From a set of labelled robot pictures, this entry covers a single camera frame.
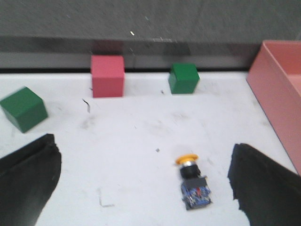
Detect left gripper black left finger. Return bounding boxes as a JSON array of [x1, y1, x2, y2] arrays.
[[0, 134, 62, 226]]

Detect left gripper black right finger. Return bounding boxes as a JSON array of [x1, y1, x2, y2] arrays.
[[228, 143, 301, 226]]

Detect yellow push button switch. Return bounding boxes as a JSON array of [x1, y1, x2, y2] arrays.
[[175, 153, 212, 210]]

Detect green cube block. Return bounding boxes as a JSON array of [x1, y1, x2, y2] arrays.
[[0, 87, 48, 133], [168, 63, 200, 94]]

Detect pink plastic bin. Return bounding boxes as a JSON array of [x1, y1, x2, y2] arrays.
[[246, 40, 301, 173]]

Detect pink cube block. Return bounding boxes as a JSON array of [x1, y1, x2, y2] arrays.
[[91, 55, 125, 98]]

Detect grey stone counter ledge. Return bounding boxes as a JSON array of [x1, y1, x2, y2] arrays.
[[0, 0, 301, 71]]

